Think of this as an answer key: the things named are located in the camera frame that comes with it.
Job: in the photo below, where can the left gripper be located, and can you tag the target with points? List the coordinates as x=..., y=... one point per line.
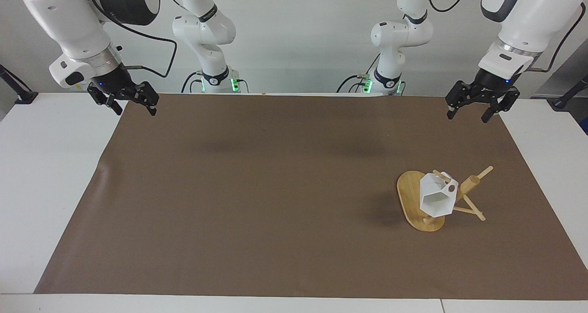
x=492, y=82

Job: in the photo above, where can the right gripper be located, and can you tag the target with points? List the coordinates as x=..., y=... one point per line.
x=115, y=81

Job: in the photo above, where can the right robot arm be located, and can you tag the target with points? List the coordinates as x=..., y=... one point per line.
x=69, y=19

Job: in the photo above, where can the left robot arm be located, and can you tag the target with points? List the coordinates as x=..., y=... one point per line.
x=528, y=19

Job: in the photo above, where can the white faceted cup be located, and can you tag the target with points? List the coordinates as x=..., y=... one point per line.
x=434, y=202

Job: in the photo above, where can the wooden cup rack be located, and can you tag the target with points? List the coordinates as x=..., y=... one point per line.
x=413, y=202

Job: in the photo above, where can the black stand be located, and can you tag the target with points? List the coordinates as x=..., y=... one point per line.
x=567, y=97
x=20, y=92

